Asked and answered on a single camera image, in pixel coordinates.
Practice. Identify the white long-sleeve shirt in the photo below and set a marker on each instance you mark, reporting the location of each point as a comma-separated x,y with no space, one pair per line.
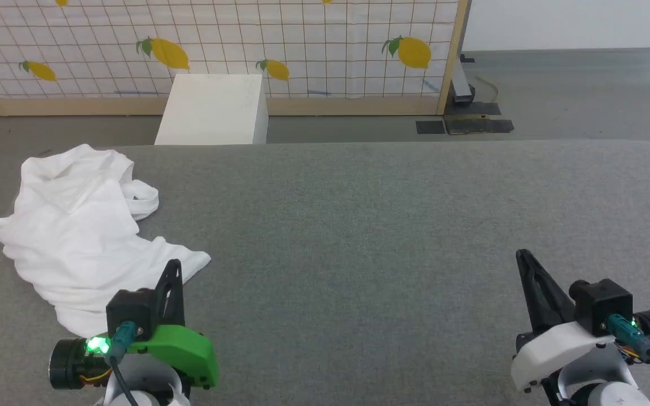
77,237

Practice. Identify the grey metal support beam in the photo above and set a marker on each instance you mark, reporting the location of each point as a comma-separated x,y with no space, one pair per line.
461,84

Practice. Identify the lemon print partition screen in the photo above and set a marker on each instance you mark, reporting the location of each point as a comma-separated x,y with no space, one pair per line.
302,34

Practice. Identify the black partition base plate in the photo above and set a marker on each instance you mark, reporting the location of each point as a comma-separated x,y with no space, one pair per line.
480,121

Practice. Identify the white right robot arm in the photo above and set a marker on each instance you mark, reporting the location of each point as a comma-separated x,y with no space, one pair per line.
601,386

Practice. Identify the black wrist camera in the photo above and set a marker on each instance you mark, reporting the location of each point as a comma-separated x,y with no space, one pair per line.
604,304
130,310

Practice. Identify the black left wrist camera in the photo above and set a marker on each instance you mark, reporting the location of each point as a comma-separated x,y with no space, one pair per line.
130,310

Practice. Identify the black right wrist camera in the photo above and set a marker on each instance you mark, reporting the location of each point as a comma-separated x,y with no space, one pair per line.
604,304

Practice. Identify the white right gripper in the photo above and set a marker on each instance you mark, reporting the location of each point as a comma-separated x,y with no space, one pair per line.
567,349

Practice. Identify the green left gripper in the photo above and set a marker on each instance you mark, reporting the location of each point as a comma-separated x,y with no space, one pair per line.
181,347

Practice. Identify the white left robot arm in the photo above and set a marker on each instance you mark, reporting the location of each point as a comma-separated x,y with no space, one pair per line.
150,389

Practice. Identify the small black floor mat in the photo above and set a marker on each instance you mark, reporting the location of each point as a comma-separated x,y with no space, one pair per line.
430,127

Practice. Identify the white rectangular box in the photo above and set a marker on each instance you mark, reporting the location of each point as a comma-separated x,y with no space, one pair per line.
212,110

